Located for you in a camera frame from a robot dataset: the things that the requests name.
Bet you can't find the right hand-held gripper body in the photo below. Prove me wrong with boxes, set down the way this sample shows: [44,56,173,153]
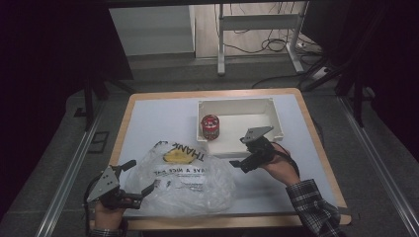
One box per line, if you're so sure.
[239,125,276,175]

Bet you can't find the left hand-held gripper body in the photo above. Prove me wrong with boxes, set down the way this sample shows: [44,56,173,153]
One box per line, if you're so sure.
[86,164,143,210]

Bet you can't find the white plastic bin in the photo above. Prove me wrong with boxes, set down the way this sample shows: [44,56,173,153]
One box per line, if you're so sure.
[196,97,285,159]

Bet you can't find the red can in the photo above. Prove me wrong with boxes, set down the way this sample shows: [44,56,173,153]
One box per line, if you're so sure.
[200,114,221,141]

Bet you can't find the clear printed plastic bag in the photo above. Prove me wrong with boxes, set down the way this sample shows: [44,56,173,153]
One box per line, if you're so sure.
[124,140,237,218]

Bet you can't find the person's left hand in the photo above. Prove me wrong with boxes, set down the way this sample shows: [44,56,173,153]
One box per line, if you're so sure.
[93,197,132,231]

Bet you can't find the person's right hand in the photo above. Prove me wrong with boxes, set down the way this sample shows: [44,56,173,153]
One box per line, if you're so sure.
[259,142,301,188]

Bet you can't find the black floor plate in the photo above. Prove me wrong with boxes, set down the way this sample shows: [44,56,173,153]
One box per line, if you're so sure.
[87,130,111,154]

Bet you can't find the white table mat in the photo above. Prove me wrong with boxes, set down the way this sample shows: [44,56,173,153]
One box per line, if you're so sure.
[118,94,340,218]

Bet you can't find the wooden table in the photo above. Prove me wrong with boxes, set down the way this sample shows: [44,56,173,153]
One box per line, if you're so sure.
[108,87,353,231]

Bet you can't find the black metal stand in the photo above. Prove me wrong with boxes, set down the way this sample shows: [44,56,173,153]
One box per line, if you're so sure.
[73,75,136,132]
[300,58,377,128]

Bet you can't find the white power strip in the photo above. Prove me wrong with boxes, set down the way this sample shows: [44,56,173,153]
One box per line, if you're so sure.
[310,66,331,82]

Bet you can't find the white cabinet panel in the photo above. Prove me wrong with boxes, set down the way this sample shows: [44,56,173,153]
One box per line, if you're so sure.
[109,5,196,56]

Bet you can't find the aluminium floor rail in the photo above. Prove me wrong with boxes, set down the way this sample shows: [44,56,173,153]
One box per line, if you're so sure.
[34,102,107,237]
[339,96,419,237]

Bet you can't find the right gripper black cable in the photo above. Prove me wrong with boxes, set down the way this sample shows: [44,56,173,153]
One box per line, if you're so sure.
[272,142,301,177]

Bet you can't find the black floor cables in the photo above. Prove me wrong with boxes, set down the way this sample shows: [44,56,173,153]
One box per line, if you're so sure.
[223,28,325,90]

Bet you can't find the white metal desk frame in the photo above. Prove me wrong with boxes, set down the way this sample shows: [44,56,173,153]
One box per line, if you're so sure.
[216,2,309,77]

